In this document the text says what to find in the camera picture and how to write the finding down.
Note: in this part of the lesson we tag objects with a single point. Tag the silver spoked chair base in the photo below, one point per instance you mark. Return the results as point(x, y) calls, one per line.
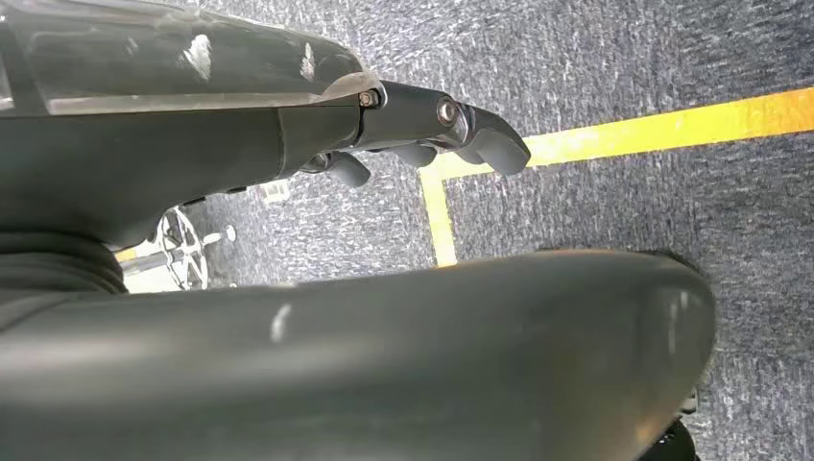
point(184, 251)

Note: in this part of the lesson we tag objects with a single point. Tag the black robot foot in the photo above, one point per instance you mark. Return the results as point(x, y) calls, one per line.
point(671, 445)

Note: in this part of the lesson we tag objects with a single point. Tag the yellow floor tape line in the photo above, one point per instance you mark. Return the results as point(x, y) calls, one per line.
point(636, 130)

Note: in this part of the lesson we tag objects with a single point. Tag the small white floor plate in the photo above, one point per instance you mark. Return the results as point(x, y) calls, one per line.
point(276, 191)

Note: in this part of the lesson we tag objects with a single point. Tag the dark grey robot leg shell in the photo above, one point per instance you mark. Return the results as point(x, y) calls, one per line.
point(381, 363)

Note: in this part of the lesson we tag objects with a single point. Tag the robot left arm ribbed sleeve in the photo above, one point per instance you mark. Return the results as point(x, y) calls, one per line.
point(57, 264)

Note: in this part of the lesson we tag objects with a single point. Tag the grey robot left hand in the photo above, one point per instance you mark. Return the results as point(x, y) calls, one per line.
point(191, 146)

